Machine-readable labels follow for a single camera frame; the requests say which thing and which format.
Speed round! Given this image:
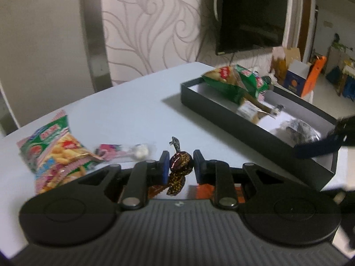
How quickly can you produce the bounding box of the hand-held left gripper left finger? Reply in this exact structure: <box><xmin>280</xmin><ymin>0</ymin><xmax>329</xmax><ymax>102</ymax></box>
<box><xmin>71</xmin><ymin>150</ymin><xmax>170</xmax><ymax>211</ymax></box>

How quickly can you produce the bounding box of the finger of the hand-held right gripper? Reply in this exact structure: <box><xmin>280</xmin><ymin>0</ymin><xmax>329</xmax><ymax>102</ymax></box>
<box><xmin>319</xmin><ymin>187</ymin><xmax>355</xmax><ymax>217</ymax></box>
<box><xmin>294</xmin><ymin>116</ymin><xmax>355</xmax><ymax>160</ymax></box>

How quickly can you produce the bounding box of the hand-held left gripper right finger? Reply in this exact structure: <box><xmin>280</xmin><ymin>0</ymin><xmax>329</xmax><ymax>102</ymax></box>
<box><xmin>193</xmin><ymin>149</ymin><xmax>292</xmax><ymax>211</ymax></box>

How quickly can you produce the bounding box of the brown chocolate candy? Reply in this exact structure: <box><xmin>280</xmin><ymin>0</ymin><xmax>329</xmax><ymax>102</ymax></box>
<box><xmin>168</xmin><ymin>136</ymin><xmax>194</xmax><ymax>197</ymax></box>

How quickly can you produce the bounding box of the silver printed snack packet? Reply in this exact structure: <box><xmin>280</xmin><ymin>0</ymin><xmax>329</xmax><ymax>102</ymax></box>
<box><xmin>281</xmin><ymin>118</ymin><xmax>321</xmax><ymax>146</ymax></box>

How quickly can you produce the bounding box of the black shallow tray box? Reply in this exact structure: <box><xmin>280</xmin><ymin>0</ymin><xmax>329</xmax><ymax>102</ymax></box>
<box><xmin>181</xmin><ymin>78</ymin><xmax>337</xmax><ymax>192</ymax></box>

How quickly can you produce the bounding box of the beige gold snack packet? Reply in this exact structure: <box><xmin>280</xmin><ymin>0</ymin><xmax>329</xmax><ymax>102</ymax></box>
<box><xmin>236</xmin><ymin>94</ymin><xmax>284</xmax><ymax>123</ymax></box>

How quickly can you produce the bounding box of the yellow green chip bag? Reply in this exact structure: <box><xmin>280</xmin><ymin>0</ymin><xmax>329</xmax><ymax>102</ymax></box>
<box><xmin>201</xmin><ymin>66</ymin><xmax>250</xmax><ymax>105</ymax></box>

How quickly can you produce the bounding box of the green snack bag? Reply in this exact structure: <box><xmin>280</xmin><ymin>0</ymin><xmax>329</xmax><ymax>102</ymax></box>
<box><xmin>235</xmin><ymin>64</ymin><xmax>269</xmax><ymax>101</ymax></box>

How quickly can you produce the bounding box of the green shrimp chip bag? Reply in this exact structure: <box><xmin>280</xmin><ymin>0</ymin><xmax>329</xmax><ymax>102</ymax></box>
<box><xmin>17</xmin><ymin>109</ymin><xmax>104</xmax><ymax>195</ymax></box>

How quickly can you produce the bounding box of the small orange snack packet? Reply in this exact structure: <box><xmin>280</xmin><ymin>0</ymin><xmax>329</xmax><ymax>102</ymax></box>
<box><xmin>147</xmin><ymin>185</ymin><xmax>168</xmax><ymax>199</ymax></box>

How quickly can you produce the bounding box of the orange snack bar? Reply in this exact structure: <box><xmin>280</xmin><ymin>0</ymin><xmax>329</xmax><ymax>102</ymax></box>
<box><xmin>194</xmin><ymin>185</ymin><xmax>245</xmax><ymax>203</ymax></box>

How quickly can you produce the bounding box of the clear pink candy wrapper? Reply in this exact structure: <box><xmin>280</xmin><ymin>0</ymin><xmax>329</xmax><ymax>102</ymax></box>
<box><xmin>94</xmin><ymin>143</ymin><xmax>156</xmax><ymax>163</ymax></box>

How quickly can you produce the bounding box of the blue plastic stool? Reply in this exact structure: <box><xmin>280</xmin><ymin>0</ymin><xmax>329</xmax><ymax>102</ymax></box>
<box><xmin>342</xmin><ymin>79</ymin><xmax>355</xmax><ymax>102</ymax></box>

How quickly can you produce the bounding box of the blue orange cardboard box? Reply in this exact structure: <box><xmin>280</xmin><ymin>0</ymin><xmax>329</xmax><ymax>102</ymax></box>
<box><xmin>284</xmin><ymin>56</ymin><xmax>327</xmax><ymax>98</ymax></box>

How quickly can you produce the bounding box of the teal bag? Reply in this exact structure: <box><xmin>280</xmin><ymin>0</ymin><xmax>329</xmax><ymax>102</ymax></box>
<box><xmin>326</xmin><ymin>66</ymin><xmax>341</xmax><ymax>85</ymax></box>

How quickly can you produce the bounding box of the dark green round object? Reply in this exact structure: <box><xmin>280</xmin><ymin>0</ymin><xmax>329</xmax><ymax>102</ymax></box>
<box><xmin>262</xmin><ymin>75</ymin><xmax>278</xmax><ymax>90</ymax></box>

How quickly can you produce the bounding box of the brown cardboard box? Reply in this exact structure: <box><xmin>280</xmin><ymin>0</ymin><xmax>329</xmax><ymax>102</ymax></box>
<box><xmin>271</xmin><ymin>47</ymin><xmax>302</xmax><ymax>85</ymax></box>

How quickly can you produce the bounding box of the green plant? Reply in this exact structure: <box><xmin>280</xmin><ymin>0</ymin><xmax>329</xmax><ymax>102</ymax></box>
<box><xmin>332</xmin><ymin>33</ymin><xmax>348</xmax><ymax>51</ymax></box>

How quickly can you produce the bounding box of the brown wooden door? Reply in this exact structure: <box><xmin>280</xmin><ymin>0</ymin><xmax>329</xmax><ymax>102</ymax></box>
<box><xmin>302</xmin><ymin>0</ymin><xmax>314</xmax><ymax>61</ymax></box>

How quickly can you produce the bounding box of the black wall television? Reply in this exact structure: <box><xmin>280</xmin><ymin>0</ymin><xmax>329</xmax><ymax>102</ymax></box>
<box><xmin>215</xmin><ymin>0</ymin><xmax>289</xmax><ymax>56</ymax></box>

